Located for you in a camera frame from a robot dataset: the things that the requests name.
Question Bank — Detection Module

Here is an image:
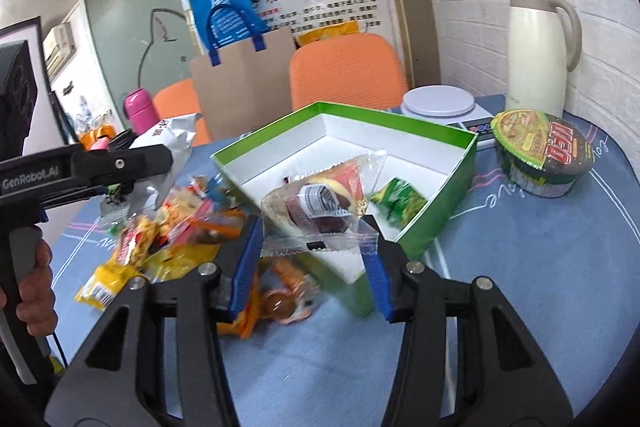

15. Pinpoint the white black snack bag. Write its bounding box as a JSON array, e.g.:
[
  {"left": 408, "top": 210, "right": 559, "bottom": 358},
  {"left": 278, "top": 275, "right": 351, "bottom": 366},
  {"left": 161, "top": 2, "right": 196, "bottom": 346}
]
[{"left": 100, "top": 113, "right": 202, "bottom": 225}]

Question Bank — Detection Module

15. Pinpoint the green peas snack bag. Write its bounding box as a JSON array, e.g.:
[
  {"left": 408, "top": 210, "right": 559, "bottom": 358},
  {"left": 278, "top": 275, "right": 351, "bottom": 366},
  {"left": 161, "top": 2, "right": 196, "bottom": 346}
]
[{"left": 370, "top": 178, "right": 428, "bottom": 229}]

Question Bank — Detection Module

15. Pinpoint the clear packet dark snack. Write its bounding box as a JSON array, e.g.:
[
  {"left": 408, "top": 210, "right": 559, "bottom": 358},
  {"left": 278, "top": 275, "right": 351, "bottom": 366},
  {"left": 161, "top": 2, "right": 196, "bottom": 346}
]
[{"left": 260, "top": 150, "right": 387, "bottom": 257}]

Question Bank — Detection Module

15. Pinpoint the yellow chips bag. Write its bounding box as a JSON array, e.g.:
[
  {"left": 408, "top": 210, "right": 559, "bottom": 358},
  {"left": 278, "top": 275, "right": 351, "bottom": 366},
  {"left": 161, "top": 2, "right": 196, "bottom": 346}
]
[{"left": 75, "top": 243, "right": 221, "bottom": 311}]

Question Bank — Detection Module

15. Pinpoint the person left hand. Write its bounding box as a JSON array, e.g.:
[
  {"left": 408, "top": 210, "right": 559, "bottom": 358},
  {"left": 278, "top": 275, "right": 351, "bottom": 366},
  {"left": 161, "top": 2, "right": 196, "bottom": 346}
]
[{"left": 16, "top": 239, "right": 58, "bottom": 337}]

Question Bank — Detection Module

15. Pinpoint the pink thermos bottle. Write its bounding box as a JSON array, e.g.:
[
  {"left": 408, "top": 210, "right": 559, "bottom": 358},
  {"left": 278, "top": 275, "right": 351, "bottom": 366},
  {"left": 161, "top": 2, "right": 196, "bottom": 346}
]
[{"left": 122, "top": 88, "right": 160, "bottom": 135}]

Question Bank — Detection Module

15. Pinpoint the yellow peanut snack packet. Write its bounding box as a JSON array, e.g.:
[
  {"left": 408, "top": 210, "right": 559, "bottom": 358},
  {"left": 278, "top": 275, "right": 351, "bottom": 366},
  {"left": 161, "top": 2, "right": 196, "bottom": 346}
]
[{"left": 111, "top": 215, "right": 160, "bottom": 269}]

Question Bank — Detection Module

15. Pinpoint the orange red snack packet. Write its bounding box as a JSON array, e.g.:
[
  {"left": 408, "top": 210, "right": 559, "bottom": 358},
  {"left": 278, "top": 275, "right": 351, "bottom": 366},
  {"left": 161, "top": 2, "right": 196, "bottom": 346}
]
[{"left": 156, "top": 187, "right": 246, "bottom": 245}]

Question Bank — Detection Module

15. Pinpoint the orange apple snack bag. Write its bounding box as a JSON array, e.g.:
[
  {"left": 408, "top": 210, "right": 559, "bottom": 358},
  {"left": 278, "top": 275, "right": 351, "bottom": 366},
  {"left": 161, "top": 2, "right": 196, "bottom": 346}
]
[{"left": 217, "top": 260, "right": 270, "bottom": 339}]

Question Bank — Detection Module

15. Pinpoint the brown paper bag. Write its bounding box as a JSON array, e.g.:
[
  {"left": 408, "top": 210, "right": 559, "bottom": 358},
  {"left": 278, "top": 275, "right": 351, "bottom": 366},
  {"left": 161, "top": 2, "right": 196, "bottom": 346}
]
[{"left": 190, "top": 27, "right": 295, "bottom": 141}]

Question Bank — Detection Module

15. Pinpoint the braised egg packet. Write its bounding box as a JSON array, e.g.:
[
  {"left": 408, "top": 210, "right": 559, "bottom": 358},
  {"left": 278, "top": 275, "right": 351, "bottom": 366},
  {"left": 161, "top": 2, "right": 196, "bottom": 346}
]
[{"left": 259, "top": 257, "right": 320, "bottom": 325}]

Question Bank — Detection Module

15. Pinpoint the blue tote bag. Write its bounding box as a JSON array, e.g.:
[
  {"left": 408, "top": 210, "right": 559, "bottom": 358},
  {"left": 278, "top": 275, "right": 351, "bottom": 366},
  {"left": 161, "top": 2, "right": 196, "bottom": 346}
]
[{"left": 190, "top": 0, "right": 269, "bottom": 66}]

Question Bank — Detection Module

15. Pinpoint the green cardboard box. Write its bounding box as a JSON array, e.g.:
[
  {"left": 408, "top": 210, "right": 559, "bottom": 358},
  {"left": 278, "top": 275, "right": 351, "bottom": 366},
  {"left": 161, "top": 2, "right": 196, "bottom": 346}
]
[{"left": 213, "top": 102, "right": 477, "bottom": 317}]

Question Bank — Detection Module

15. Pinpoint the instant noodle bowl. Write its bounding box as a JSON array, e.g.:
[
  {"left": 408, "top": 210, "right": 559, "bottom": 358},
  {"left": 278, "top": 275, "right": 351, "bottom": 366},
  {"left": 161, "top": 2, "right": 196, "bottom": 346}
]
[{"left": 490, "top": 109, "right": 596, "bottom": 198}]

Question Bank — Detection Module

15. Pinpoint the white kitchen scale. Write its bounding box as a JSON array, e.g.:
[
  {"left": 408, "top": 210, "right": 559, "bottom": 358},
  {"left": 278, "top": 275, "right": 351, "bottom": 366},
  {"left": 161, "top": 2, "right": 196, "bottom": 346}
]
[{"left": 400, "top": 86, "right": 496, "bottom": 150}]

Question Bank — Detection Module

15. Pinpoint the orange chair centre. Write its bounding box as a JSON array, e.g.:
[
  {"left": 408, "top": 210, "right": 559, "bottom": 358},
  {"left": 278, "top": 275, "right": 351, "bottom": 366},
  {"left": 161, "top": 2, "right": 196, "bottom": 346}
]
[{"left": 288, "top": 34, "right": 408, "bottom": 109}]

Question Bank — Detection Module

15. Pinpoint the cream thermal jug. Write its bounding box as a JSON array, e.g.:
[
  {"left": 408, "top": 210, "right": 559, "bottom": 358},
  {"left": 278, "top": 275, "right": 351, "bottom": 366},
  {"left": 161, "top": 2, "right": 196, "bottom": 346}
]
[{"left": 506, "top": 0, "right": 582, "bottom": 118}]

